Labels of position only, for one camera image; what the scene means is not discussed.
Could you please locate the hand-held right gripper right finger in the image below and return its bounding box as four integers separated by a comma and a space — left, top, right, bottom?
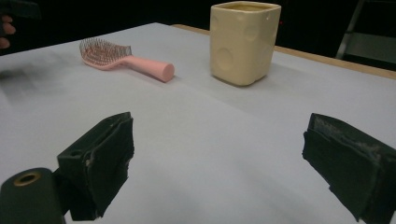
302, 112, 396, 224

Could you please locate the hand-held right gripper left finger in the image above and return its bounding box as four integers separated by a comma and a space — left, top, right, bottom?
56, 111, 135, 222

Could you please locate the pink hairbrush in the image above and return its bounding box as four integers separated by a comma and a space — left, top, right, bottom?
78, 36, 176, 84

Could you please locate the white table sheet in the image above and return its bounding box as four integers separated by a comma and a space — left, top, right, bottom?
0, 21, 396, 224

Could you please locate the grey metal stand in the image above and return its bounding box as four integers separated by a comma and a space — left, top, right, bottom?
335, 0, 396, 64

